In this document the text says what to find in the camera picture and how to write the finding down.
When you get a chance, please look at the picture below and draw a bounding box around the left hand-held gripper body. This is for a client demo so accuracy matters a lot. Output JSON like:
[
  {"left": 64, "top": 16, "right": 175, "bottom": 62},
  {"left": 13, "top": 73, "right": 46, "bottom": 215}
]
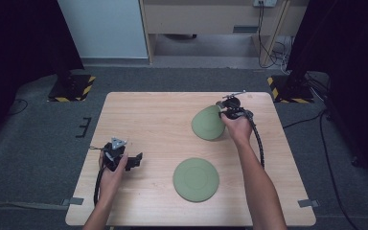
[{"left": 103, "top": 137, "right": 129, "bottom": 173}]

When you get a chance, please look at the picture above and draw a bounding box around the person's left hand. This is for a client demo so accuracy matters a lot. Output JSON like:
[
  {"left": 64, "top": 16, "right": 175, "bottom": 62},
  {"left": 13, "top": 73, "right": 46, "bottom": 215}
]
[{"left": 98, "top": 151, "right": 129, "bottom": 201}]

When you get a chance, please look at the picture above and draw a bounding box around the green round plate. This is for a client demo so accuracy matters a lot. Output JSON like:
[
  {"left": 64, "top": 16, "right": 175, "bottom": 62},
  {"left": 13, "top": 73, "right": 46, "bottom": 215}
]
[
  {"left": 172, "top": 156, "right": 220, "bottom": 204},
  {"left": 191, "top": 104, "right": 227, "bottom": 142}
]

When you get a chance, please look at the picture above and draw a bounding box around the grey tape piece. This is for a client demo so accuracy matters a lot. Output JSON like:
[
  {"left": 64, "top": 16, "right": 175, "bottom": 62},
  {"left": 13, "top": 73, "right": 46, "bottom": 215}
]
[
  {"left": 60, "top": 196, "right": 85, "bottom": 207},
  {"left": 297, "top": 198, "right": 320, "bottom": 209}
]

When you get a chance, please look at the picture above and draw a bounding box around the person's right hand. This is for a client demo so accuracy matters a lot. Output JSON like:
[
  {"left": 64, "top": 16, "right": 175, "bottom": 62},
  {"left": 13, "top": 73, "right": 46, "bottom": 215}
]
[{"left": 219, "top": 112, "right": 254, "bottom": 149}]

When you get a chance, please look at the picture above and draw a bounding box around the black curtain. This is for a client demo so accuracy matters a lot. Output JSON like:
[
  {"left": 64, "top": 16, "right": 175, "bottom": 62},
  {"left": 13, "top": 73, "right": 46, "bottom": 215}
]
[
  {"left": 286, "top": 0, "right": 368, "bottom": 191},
  {"left": 0, "top": 0, "right": 85, "bottom": 150}
]

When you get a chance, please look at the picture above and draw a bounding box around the thin black floor cable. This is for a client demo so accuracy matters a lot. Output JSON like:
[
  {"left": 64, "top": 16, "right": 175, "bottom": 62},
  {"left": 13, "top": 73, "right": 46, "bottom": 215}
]
[{"left": 3, "top": 98, "right": 29, "bottom": 120}]

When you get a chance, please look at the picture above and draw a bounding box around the black power cables bundle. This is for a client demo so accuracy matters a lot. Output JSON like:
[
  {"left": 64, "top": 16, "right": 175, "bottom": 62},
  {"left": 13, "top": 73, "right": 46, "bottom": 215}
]
[{"left": 256, "top": 2, "right": 294, "bottom": 70}]

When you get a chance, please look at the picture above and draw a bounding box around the light wooden cabinet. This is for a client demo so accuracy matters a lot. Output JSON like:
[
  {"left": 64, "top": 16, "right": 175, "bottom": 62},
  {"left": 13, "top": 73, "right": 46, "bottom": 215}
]
[{"left": 139, "top": 0, "right": 311, "bottom": 66}]

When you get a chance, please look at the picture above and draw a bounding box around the grey power strip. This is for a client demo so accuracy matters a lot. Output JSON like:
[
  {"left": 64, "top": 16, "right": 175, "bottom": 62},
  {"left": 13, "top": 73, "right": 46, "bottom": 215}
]
[{"left": 252, "top": 0, "right": 278, "bottom": 9}]

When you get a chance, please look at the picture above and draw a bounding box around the black stand base hazard striped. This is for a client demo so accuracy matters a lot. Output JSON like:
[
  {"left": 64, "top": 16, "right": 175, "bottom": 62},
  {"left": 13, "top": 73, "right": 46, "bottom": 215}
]
[
  {"left": 266, "top": 74, "right": 315, "bottom": 104},
  {"left": 46, "top": 74, "right": 97, "bottom": 104}
]

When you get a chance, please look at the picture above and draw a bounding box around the wooden table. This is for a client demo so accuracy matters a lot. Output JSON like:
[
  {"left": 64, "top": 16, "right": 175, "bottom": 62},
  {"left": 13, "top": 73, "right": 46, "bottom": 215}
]
[{"left": 64, "top": 91, "right": 317, "bottom": 228}]

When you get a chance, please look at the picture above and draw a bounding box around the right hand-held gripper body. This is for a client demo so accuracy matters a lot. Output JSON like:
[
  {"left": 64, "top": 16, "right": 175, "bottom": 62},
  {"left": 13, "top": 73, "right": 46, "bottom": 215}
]
[{"left": 220, "top": 90, "right": 255, "bottom": 121}]

